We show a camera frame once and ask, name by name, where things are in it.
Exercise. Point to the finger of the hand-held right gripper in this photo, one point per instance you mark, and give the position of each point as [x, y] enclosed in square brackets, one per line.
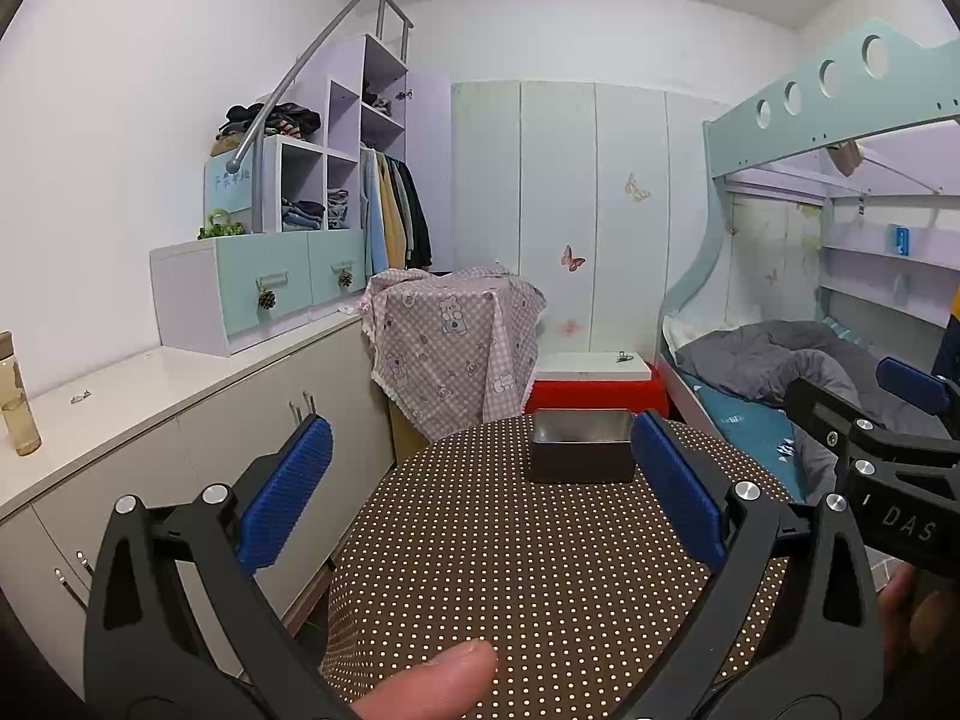
[911, 384]
[825, 412]

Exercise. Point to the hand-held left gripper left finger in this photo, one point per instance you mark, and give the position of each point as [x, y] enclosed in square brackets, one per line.
[289, 495]

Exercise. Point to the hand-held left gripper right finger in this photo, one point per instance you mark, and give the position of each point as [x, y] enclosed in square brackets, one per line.
[679, 495]

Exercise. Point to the grey metal tin box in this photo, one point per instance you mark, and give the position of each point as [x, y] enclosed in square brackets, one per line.
[577, 466]

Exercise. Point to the person's right hand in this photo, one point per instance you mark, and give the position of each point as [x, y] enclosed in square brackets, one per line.
[896, 607]

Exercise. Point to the person's left hand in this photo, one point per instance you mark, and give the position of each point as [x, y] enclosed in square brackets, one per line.
[435, 679]

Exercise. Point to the teal bed sheet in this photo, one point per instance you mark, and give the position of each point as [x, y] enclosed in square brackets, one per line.
[742, 420]

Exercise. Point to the grey duvet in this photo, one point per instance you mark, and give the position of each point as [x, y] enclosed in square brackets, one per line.
[757, 360]

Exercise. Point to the red box with white lid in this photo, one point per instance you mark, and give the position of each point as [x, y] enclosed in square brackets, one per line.
[585, 394]

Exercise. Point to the small blue box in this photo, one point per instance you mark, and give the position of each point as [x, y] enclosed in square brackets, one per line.
[900, 240]

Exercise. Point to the small metal clip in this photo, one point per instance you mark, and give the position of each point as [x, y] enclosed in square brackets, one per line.
[81, 395]
[622, 357]

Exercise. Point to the brown dotted tablecloth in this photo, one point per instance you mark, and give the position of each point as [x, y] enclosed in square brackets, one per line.
[525, 577]

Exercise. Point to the cream low cabinet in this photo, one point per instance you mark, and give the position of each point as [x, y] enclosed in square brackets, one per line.
[150, 382]

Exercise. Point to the pale pink butterfly sticker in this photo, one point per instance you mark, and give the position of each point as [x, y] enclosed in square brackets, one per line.
[570, 328]

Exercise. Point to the teal drawer unit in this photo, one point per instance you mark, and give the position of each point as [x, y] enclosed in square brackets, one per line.
[232, 292]

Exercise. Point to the pink checked bear cloth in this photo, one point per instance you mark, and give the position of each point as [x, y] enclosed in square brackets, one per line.
[450, 345]

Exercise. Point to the brown hanging item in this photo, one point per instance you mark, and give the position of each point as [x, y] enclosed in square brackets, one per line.
[847, 157]

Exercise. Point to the red butterfly sticker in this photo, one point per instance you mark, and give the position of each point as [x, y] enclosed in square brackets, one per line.
[572, 259]

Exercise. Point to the green plant decoration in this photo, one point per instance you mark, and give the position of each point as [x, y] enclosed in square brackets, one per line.
[221, 226]

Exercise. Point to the folded blue clothes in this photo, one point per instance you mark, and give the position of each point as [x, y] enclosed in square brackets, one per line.
[300, 215]

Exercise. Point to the clear amber water bottle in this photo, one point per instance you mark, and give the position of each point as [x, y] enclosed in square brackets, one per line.
[16, 397]

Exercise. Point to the folded grey clothes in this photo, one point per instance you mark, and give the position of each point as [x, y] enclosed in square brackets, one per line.
[339, 208]

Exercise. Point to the tan butterfly sticker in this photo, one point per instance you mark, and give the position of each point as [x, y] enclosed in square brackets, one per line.
[636, 187]

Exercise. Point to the stair shelf unit with drawers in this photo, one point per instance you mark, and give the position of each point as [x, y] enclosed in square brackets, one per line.
[257, 195]

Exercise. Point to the white stair shelf unit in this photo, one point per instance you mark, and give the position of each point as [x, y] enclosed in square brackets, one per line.
[266, 187]

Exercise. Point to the hanging clothes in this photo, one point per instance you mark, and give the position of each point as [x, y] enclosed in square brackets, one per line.
[390, 202]

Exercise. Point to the pale blue box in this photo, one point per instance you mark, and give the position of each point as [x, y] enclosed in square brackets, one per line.
[229, 184]

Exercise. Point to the white wardrobe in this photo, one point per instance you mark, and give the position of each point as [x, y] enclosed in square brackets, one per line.
[555, 165]

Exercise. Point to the pile of dark clothes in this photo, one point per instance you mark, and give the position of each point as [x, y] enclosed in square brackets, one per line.
[277, 120]

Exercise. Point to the dark clothes in cubby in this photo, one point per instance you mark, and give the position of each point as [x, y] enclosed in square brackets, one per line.
[376, 103]

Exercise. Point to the teal bunk bed frame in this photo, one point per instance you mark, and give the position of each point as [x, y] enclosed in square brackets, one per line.
[750, 135]

